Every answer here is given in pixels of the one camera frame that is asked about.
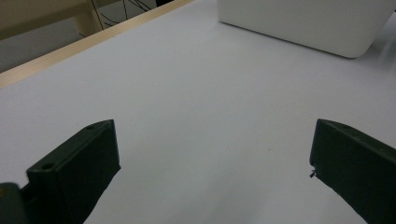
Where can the light wooden shelf unit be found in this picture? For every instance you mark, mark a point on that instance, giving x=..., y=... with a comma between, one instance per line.
x=31, y=14

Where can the white board sheet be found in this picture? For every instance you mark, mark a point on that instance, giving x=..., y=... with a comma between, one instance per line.
x=202, y=109

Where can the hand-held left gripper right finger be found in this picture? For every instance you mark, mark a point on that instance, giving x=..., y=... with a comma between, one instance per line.
x=361, y=168

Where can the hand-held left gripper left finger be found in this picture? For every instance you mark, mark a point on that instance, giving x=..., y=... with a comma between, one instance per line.
x=77, y=174

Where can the white plastic storage box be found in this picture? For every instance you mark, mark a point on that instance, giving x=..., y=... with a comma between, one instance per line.
x=305, y=21

